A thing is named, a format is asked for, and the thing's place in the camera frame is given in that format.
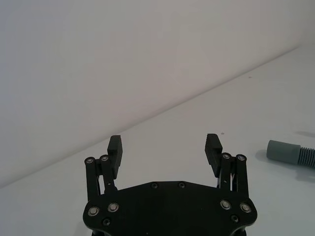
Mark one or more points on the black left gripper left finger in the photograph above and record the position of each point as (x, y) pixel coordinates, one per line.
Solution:
(115, 157)

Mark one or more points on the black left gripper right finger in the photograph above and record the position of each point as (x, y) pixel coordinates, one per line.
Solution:
(212, 155)

